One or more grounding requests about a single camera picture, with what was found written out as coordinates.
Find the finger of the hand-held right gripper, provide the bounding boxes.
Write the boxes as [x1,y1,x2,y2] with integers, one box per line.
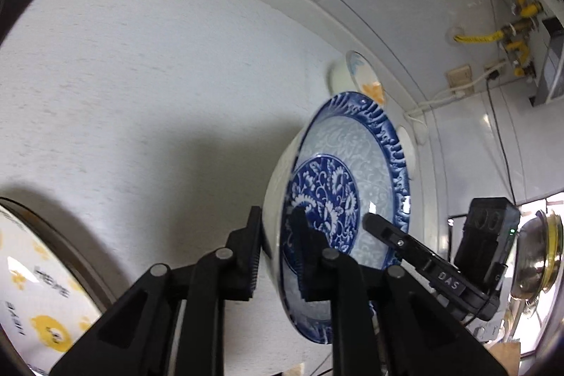
[361,213,438,272]

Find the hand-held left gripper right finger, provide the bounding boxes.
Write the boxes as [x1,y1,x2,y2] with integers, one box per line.
[286,206,507,376]

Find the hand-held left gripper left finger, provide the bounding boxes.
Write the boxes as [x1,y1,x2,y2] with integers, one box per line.
[48,206,265,376]

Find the blue patterned bowl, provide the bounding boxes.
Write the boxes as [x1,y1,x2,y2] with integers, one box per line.
[262,91,412,345]

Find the small white bowl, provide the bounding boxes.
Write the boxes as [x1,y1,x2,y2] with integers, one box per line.
[396,125,418,179]

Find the flower print bowl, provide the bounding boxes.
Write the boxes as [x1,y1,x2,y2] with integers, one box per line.
[328,50,386,106]

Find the yellow bear print plate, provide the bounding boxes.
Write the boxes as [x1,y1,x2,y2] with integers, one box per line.
[0,197,115,376]

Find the white water heater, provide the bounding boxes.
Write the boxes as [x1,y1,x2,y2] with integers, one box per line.
[526,0,564,108]

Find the brass pipe fittings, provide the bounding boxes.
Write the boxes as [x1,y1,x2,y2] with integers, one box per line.
[491,0,544,82]

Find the black power cable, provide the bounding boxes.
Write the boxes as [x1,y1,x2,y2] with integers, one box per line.
[485,79,516,203]

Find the white power cable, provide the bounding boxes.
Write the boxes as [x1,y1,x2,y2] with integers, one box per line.
[403,87,468,145]

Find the beige wall outlet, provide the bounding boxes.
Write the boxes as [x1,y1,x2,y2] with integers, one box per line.
[446,65,474,88]

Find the white wall outlet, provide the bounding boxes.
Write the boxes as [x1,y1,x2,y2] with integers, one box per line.
[485,61,507,81]

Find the yellow gas hose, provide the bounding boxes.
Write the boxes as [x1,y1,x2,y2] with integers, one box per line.
[454,30,505,45]

